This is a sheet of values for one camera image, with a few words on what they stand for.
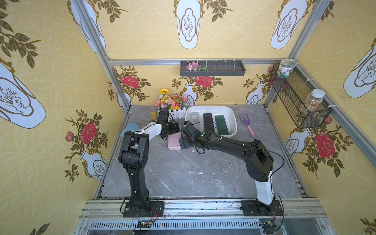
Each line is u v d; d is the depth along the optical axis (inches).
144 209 26.1
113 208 30.1
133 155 20.6
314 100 25.8
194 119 42.1
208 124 42.4
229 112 43.1
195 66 34.6
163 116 32.2
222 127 42.0
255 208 28.8
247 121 43.6
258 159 19.3
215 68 36.4
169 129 35.9
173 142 37.5
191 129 27.0
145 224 28.8
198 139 25.7
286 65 33.3
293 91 35.7
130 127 43.1
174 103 39.5
